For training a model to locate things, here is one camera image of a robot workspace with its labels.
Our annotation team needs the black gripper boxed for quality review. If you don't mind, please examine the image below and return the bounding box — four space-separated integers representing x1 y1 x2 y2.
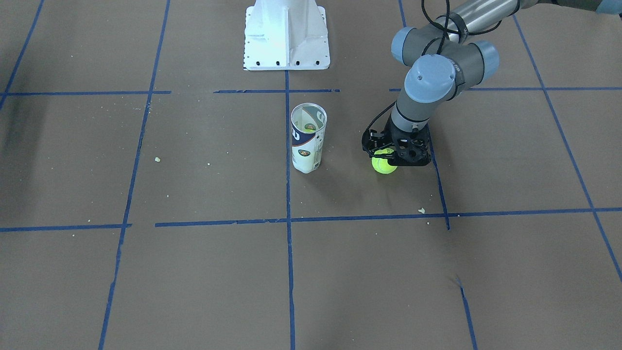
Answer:
362 120 432 167

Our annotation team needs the yellow tennis ball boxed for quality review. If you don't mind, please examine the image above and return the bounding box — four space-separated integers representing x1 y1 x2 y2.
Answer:
371 148 398 175

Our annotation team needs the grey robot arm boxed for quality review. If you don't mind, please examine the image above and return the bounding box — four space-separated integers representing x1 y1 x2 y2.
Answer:
362 0 538 174

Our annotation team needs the clear tennis ball can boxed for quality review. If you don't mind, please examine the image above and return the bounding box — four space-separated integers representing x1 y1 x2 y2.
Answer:
290 103 328 174

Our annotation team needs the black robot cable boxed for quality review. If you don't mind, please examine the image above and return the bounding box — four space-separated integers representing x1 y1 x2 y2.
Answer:
365 0 520 141

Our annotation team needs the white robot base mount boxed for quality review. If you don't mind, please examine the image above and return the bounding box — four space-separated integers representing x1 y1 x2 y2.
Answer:
243 0 330 71

